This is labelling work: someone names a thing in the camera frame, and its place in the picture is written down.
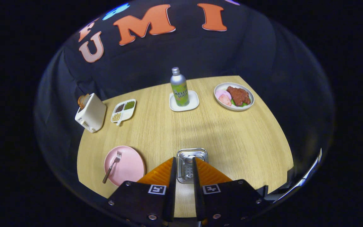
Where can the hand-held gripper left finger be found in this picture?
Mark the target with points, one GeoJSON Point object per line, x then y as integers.
{"type": "Point", "coordinates": [170, 192]}

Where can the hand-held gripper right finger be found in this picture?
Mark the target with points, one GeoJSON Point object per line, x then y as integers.
{"type": "Point", "coordinates": [198, 192]}

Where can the pink round plate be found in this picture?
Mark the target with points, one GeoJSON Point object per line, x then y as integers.
{"type": "Point", "coordinates": [129, 167]}

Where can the black stand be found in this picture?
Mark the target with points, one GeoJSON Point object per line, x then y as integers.
{"type": "Point", "coordinates": [262, 190]}

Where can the white square coaster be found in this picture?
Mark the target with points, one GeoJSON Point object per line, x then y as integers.
{"type": "Point", "coordinates": [194, 102]}

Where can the white divided bean dish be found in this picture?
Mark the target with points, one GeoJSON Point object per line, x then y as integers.
{"type": "Point", "coordinates": [125, 111]}

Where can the pink ham slices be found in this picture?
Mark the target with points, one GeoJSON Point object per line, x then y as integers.
{"type": "Point", "coordinates": [224, 97]}

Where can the green soda bottle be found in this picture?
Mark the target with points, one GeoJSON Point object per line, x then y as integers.
{"type": "Point", "coordinates": [180, 90]}

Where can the red-brown meat piece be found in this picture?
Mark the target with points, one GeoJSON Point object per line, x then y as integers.
{"type": "Point", "coordinates": [239, 95]}

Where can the white oval food plate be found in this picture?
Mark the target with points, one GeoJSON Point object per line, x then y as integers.
{"type": "Point", "coordinates": [220, 86]}

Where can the white toaster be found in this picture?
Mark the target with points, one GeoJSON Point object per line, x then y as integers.
{"type": "Point", "coordinates": [91, 115]}

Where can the brown toast slice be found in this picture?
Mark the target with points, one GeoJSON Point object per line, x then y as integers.
{"type": "Point", "coordinates": [83, 101]}

